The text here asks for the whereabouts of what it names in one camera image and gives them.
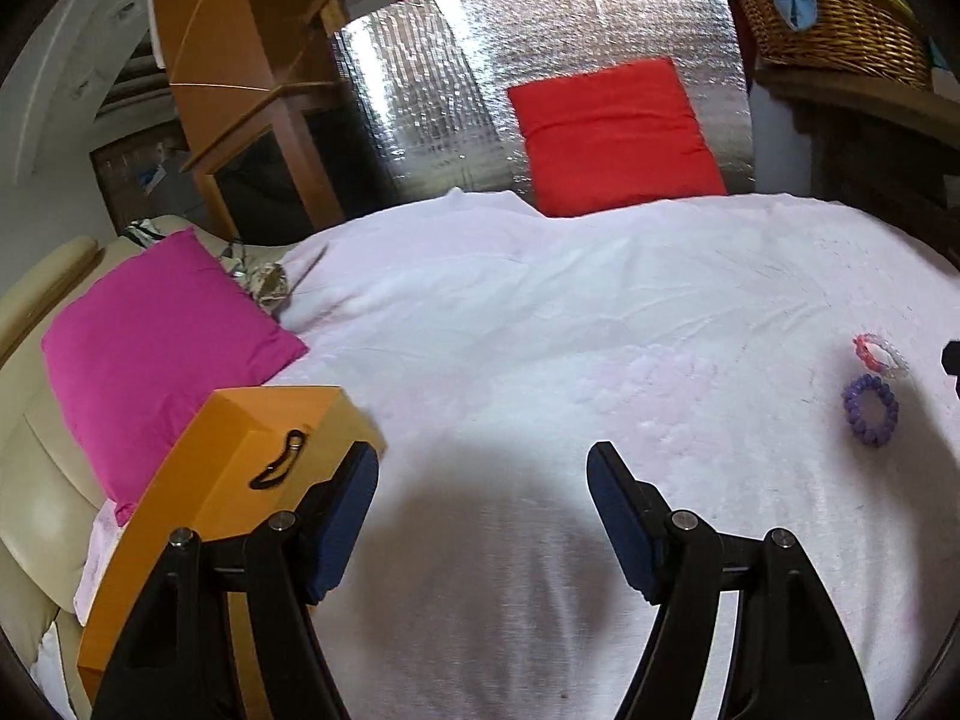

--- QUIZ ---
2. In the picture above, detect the wooden table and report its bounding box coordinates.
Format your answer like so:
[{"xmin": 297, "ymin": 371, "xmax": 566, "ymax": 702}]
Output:
[{"xmin": 755, "ymin": 65, "xmax": 958, "ymax": 257}]

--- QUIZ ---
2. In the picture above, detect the pink white bead bracelet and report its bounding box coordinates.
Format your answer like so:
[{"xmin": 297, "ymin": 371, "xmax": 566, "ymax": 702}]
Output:
[{"xmin": 851, "ymin": 330, "xmax": 911, "ymax": 380}]

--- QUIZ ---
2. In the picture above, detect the black hair tie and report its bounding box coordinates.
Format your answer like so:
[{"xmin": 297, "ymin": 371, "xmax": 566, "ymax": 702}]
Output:
[{"xmin": 245, "ymin": 427, "xmax": 310, "ymax": 493}]

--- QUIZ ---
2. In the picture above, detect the magenta pillow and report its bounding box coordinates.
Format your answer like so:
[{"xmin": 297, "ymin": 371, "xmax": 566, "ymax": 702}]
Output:
[{"xmin": 41, "ymin": 227, "xmax": 308, "ymax": 525}]

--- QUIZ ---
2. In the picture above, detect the wicker basket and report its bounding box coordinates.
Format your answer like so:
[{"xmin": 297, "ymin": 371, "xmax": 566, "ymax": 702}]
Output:
[{"xmin": 739, "ymin": 0, "xmax": 932, "ymax": 91}]

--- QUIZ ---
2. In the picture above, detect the purple bead bracelet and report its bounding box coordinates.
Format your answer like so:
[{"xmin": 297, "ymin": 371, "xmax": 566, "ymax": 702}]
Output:
[{"xmin": 839, "ymin": 372, "xmax": 902, "ymax": 451}]

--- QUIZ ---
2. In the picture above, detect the silver foil insulation panel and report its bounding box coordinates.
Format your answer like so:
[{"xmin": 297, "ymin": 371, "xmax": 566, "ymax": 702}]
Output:
[{"xmin": 332, "ymin": 0, "xmax": 755, "ymax": 205}]

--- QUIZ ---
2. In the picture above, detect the small red cushion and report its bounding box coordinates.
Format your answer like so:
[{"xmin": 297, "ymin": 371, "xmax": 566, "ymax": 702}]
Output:
[{"xmin": 508, "ymin": 57, "xmax": 726, "ymax": 218}]

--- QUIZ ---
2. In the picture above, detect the orange jewelry box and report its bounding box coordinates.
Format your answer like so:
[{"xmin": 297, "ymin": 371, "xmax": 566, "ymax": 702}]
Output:
[{"xmin": 76, "ymin": 385, "xmax": 386, "ymax": 699}]

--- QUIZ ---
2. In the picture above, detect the orange wooden cabinet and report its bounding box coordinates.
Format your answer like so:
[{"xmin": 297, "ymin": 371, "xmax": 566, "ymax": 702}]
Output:
[{"xmin": 153, "ymin": 0, "xmax": 345, "ymax": 245}]

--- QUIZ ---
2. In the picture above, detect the cream sofa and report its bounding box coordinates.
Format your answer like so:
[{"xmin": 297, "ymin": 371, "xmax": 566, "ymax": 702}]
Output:
[{"xmin": 2, "ymin": 218, "xmax": 236, "ymax": 718}]

